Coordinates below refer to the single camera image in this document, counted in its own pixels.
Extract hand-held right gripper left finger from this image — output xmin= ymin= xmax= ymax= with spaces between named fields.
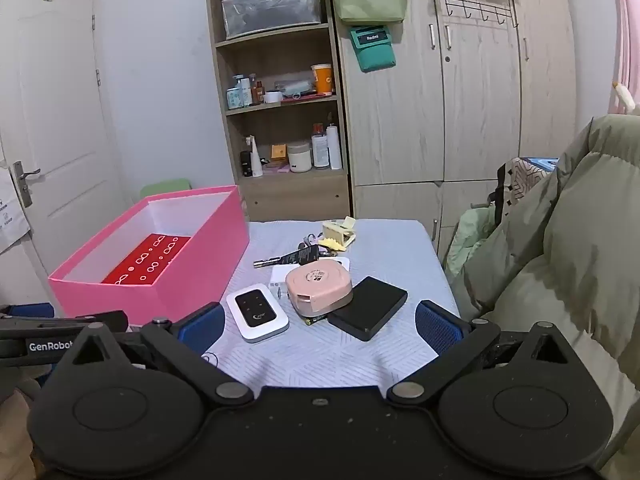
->
xmin=55 ymin=301 xmax=256 ymax=408

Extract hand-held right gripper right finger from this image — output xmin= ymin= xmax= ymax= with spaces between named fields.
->
xmin=387 ymin=300 xmax=586 ymax=408

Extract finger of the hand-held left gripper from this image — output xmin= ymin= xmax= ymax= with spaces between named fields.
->
xmin=0 ymin=310 xmax=130 ymax=335
xmin=0 ymin=302 xmax=55 ymax=319

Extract white pocket router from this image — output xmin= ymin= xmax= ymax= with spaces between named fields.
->
xmin=226 ymin=283 xmax=290 ymax=344

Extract pink cardboard box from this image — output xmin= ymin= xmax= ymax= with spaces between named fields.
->
xmin=47 ymin=185 xmax=251 ymax=331

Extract black portable hard drive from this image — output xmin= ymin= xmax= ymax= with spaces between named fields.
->
xmin=327 ymin=276 xmax=408 ymax=342

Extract pink round case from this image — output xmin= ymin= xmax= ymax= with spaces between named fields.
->
xmin=285 ymin=259 xmax=355 ymax=318

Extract yellow hair claw clip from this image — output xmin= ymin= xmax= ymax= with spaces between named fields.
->
xmin=318 ymin=216 xmax=358 ymax=251

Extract beige fuzzy garment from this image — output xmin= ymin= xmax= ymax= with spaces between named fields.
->
xmin=0 ymin=360 xmax=56 ymax=480

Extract red glasses-print case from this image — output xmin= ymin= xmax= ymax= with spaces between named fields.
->
xmin=100 ymin=233 xmax=193 ymax=287

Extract white printed hanging bag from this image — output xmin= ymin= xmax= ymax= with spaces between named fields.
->
xmin=0 ymin=160 xmax=32 ymax=255

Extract light green cloth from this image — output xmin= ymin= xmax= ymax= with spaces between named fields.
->
xmin=442 ymin=205 xmax=501 ymax=281

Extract black key bunch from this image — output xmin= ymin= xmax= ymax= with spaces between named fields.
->
xmin=297 ymin=234 xmax=333 ymax=265

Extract green folding table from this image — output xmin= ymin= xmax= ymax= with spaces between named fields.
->
xmin=140 ymin=178 xmax=192 ymax=200

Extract olive puffy jacket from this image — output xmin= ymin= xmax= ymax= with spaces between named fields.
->
xmin=457 ymin=114 xmax=640 ymax=480

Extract wooden bookshelf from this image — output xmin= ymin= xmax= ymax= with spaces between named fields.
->
xmin=204 ymin=0 xmax=353 ymax=223

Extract white tube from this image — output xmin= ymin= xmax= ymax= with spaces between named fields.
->
xmin=246 ymin=135 xmax=264 ymax=178

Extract light wood wardrobe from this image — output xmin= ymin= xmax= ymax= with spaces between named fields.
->
xmin=330 ymin=0 xmax=576 ymax=256

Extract white jar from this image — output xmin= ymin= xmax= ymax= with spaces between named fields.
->
xmin=287 ymin=141 xmax=313 ymax=174

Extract white door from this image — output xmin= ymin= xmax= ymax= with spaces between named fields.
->
xmin=0 ymin=0 xmax=128 ymax=306

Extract white cylinder bottle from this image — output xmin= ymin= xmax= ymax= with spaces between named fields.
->
xmin=326 ymin=122 xmax=343 ymax=171

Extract white bottle red cap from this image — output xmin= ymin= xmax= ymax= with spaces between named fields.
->
xmin=311 ymin=123 xmax=329 ymax=170

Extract pale blue skincare bottles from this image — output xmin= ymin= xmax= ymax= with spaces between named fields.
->
xmin=227 ymin=74 xmax=253 ymax=110

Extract blue grey pouch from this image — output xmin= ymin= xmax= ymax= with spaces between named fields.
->
xmin=275 ymin=80 xmax=317 ymax=100

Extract orange paper cup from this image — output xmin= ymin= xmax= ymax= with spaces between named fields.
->
xmin=311 ymin=63 xmax=334 ymax=96

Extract teal hanging pouch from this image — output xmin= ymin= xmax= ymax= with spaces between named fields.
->
xmin=348 ymin=24 xmax=397 ymax=73

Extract metal hook rack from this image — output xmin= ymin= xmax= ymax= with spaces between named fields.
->
xmin=444 ymin=0 xmax=521 ymax=26

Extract grey storage box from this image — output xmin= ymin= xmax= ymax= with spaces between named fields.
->
xmin=221 ymin=0 xmax=322 ymax=40

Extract green hanging pouch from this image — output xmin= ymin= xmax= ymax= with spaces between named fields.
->
xmin=332 ymin=0 xmax=407 ymax=23

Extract pink curtain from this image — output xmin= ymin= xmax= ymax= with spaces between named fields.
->
xmin=607 ymin=0 xmax=640 ymax=116

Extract metal door handle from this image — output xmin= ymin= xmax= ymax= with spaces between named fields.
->
xmin=12 ymin=161 xmax=42 ymax=207

